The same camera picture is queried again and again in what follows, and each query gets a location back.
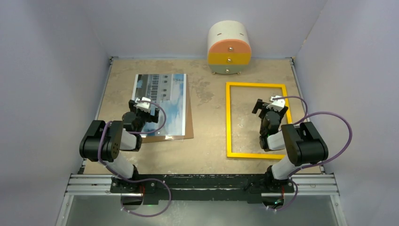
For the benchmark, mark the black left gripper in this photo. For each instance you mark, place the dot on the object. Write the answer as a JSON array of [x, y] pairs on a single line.
[[153, 118]]

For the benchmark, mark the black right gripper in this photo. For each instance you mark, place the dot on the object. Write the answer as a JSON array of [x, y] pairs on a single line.
[[260, 105]]

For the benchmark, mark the building and sky photo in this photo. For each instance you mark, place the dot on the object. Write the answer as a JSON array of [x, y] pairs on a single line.
[[169, 92]]

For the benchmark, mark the clear plastic sheet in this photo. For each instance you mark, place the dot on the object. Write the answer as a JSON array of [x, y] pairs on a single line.
[[173, 138]]

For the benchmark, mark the yellow wooden picture frame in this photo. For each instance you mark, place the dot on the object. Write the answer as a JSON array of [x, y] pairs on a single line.
[[230, 153]]

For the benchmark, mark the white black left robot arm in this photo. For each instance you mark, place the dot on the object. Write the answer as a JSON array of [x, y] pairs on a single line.
[[103, 141]]

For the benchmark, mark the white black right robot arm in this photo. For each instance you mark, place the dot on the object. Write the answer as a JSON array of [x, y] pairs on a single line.
[[303, 143]]

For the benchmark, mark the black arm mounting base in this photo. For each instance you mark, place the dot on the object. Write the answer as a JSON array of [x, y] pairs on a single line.
[[252, 188]]

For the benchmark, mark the brown backing board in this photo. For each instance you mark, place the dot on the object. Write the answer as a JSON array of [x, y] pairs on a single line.
[[189, 134]]

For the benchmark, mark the round pastel drawer cabinet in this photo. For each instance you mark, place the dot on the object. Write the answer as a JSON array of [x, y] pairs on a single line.
[[228, 48]]

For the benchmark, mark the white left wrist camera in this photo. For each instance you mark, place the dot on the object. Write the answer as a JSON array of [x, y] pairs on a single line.
[[143, 104]]

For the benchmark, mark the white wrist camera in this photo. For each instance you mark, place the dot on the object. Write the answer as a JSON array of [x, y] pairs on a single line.
[[143, 104], [277, 103]]

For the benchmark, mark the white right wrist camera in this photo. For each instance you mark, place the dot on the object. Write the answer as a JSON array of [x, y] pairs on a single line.
[[277, 103]]

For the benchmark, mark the aluminium rail frame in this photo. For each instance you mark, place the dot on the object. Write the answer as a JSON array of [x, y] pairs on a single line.
[[89, 202]]

